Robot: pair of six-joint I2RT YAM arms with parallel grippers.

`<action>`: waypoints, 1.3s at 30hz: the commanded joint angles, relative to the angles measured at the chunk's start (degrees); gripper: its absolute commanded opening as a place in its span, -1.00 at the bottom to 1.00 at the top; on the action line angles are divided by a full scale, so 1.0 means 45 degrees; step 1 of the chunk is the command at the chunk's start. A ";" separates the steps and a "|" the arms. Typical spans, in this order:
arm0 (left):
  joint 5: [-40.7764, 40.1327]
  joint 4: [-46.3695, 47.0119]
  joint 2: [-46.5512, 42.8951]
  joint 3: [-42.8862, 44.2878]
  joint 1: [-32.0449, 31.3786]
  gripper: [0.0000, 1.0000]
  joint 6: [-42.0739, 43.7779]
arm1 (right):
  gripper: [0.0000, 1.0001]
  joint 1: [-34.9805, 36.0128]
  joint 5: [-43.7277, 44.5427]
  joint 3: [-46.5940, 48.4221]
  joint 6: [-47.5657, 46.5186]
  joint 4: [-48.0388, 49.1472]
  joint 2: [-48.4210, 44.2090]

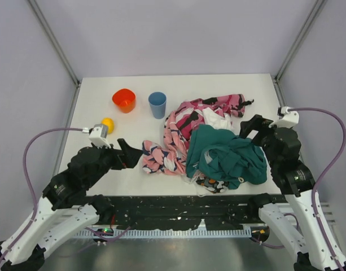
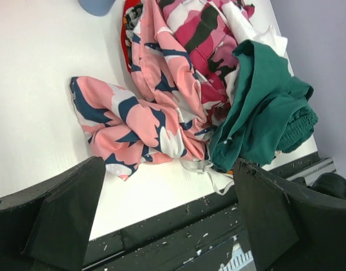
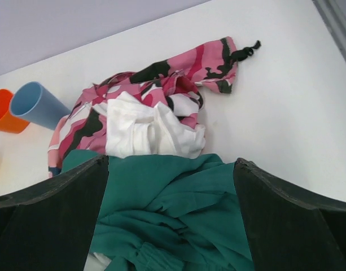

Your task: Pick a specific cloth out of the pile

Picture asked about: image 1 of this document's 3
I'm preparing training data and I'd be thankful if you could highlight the orange plastic cup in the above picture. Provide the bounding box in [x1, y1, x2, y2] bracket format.
[112, 88, 136, 113]

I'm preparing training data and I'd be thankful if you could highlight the left aluminium frame post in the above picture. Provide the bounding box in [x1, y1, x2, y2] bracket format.
[27, 0, 80, 87]

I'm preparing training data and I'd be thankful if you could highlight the blue plastic cup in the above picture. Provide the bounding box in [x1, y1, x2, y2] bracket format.
[148, 91, 167, 119]

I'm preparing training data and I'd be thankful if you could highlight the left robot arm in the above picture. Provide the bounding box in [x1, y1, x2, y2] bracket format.
[0, 138, 143, 270]

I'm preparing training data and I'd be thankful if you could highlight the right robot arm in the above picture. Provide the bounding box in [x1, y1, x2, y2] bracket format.
[239, 115, 346, 270]

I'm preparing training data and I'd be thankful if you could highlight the white slotted cable duct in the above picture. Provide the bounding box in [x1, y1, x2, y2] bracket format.
[73, 228, 252, 239]

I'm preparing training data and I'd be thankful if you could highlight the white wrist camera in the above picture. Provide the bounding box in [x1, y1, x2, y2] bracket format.
[82, 124, 112, 148]
[269, 106, 299, 129]

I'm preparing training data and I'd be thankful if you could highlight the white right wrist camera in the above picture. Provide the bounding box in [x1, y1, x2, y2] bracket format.
[269, 106, 299, 129]

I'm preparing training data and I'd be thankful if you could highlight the aluminium frame post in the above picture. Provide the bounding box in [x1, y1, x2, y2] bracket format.
[27, 0, 80, 87]
[273, 0, 327, 84]

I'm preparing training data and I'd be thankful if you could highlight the purple cable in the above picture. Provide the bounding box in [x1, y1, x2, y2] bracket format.
[295, 107, 346, 271]
[0, 127, 85, 271]

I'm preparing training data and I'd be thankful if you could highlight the yellow toy lemon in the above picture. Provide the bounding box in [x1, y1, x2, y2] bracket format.
[101, 117, 115, 134]

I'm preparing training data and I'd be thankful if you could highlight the black table front edge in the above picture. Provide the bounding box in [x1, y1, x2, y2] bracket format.
[97, 195, 262, 231]

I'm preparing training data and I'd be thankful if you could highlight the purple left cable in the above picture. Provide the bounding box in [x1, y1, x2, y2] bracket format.
[0, 127, 85, 271]

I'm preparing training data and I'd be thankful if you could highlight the teal green cloth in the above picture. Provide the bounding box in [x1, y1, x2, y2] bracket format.
[186, 124, 268, 190]

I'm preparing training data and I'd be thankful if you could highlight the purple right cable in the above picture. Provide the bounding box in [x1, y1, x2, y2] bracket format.
[295, 107, 346, 271]

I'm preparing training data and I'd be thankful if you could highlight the pink black camouflage cloth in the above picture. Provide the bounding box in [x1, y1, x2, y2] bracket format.
[163, 94, 253, 150]

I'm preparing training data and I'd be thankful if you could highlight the black orange patterned cloth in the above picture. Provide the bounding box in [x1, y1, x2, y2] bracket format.
[195, 177, 229, 194]

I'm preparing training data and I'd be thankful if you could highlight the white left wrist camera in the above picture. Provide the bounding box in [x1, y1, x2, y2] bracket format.
[82, 124, 112, 148]

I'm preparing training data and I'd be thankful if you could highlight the right aluminium frame post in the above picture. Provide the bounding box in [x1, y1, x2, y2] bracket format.
[273, 0, 327, 84]

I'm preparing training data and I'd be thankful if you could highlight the pink navy white patterned cloth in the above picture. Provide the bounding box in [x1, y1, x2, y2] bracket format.
[142, 141, 187, 176]

